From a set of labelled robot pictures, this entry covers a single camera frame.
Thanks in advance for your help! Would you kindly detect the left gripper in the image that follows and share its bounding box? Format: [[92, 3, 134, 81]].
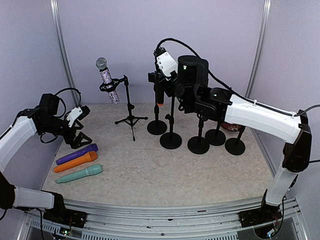
[[40, 116, 92, 149]]

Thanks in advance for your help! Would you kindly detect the black microphone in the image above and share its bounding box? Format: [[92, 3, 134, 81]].
[[155, 75, 165, 106]]

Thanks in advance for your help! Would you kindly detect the purple microphone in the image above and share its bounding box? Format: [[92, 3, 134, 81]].
[[55, 143, 99, 165]]

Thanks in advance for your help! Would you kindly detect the orange microphone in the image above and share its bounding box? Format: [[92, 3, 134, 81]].
[[53, 151, 98, 173]]

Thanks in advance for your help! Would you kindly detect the teal microphone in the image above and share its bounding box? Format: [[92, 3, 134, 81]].
[[55, 164, 103, 184]]

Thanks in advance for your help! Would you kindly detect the tall round stand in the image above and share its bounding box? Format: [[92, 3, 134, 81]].
[[147, 72, 167, 136]]

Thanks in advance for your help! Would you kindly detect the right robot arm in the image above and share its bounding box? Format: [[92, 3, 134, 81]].
[[155, 51, 312, 228]]

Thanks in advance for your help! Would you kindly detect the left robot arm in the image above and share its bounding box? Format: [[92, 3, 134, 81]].
[[0, 93, 92, 228]]

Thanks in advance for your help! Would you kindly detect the black tripod mic stand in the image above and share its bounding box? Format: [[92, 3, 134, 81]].
[[99, 75, 148, 142]]

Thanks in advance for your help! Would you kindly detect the glitter silver microphone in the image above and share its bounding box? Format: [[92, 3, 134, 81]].
[[95, 57, 120, 104]]

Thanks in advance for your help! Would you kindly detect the red floral plate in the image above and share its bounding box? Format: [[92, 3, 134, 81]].
[[221, 123, 244, 133]]

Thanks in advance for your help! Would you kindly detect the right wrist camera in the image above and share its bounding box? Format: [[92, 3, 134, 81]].
[[153, 47, 178, 78]]

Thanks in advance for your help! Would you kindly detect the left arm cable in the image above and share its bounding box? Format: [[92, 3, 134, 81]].
[[37, 87, 83, 145]]

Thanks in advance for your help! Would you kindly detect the right aluminium frame post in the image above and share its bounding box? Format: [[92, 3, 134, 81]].
[[240, 0, 272, 111]]

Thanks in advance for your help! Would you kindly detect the aluminium frame post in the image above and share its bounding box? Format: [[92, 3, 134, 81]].
[[48, 0, 82, 114], [240, 0, 272, 111]]

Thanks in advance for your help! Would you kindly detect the front aluminium rail base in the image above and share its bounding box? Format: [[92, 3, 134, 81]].
[[17, 196, 311, 240]]

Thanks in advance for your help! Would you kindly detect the left aluminium frame post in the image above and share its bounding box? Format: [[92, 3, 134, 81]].
[[48, 0, 82, 114]]

